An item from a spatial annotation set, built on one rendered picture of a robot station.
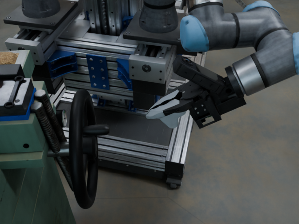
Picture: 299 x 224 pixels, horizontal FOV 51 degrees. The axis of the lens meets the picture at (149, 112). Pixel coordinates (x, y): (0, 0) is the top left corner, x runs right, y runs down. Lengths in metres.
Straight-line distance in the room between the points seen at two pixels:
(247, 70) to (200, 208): 1.08
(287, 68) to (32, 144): 0.54
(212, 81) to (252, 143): 1.33
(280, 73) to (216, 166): 1.19
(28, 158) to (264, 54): 0.53
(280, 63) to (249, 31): 0.10
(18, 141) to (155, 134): 1.00
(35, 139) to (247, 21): 0.50
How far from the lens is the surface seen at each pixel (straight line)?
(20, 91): 0.68
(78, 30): 1.43
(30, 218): 0.96
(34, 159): 0.72
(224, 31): 0.67
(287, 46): 0.65
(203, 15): 0.67
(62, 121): 1.06
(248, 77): 0.64
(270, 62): 0.64
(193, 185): 1.69
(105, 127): 0.66
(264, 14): 0.72
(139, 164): 1.56
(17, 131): 0.69
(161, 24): 1.17
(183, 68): 0.62
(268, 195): 1.75
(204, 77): 0.63
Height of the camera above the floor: 1.41
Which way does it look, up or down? 44 degrees down
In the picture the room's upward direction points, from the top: straight up
